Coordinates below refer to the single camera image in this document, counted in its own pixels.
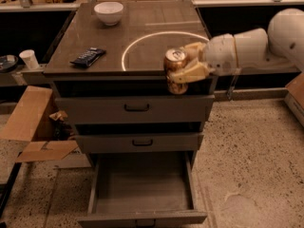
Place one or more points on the brown cardboard box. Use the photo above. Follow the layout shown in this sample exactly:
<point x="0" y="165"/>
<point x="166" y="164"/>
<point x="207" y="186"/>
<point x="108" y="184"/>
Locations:
<point x="30" y="122"/>

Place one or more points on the grey middle drawer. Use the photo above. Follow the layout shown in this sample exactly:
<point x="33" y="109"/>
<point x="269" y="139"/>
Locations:
<point x="123" y="143"/>

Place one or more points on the grey drawer cabinet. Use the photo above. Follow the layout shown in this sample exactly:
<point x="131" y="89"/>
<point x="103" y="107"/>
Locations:
<point x="132" y="64"/>

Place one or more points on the grey top drawer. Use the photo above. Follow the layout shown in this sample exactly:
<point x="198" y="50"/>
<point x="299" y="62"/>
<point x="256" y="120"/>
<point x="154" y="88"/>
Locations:
<point x="137" y="110"/>

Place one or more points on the white paper cup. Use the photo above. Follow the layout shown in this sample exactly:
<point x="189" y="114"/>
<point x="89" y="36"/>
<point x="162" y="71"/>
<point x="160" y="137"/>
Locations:
<point x="29" y="58"/>

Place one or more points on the grey open bottom drawer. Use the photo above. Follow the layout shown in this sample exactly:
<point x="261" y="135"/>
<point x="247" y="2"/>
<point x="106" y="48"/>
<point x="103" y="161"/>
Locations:
<point x="142" y="190"/>

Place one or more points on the dark blue snack bar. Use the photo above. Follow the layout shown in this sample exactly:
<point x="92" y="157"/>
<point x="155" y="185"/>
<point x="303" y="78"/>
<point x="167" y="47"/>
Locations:
<point x="87" y="58"/>

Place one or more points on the dark round dish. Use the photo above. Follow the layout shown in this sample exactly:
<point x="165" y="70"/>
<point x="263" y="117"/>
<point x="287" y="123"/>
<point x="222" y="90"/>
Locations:
<point x="8" y="63"/>

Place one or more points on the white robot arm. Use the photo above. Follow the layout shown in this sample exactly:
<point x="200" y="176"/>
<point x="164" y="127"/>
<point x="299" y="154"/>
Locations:
<point x="281" y="45"/>

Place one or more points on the cardboard box at right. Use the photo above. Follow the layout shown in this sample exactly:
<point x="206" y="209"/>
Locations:
<point x="295" y="97"/>

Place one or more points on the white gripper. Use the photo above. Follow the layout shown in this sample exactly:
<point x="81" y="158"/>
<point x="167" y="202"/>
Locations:
<point x="219" y="53"/>

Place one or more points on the orange soda can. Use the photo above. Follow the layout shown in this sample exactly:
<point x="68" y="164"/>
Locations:
<point x="175" y="59"/>

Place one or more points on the white ceramic bowl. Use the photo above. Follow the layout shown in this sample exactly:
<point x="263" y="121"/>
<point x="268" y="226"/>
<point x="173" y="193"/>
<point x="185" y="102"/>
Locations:
<point x="110" y="13"/>

